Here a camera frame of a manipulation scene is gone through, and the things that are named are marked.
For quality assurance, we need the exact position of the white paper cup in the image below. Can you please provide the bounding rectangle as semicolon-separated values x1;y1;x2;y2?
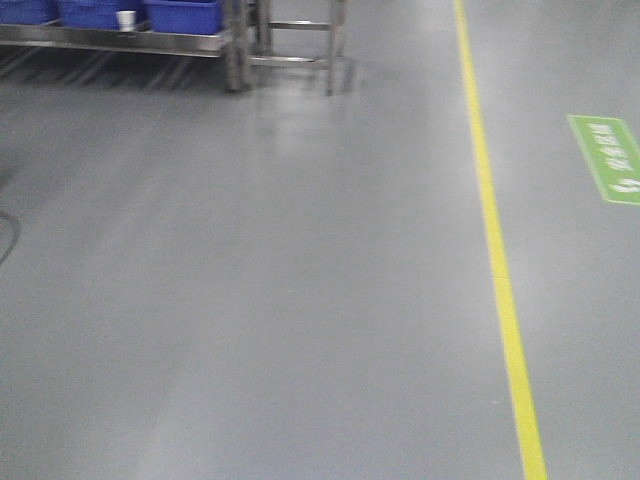
116;10;137;32

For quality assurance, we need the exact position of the green floor sign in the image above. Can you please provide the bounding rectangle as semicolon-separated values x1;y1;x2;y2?
567;114;639;206

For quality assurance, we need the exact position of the steel wheeled cart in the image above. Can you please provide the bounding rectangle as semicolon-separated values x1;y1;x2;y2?
1;1;346;94

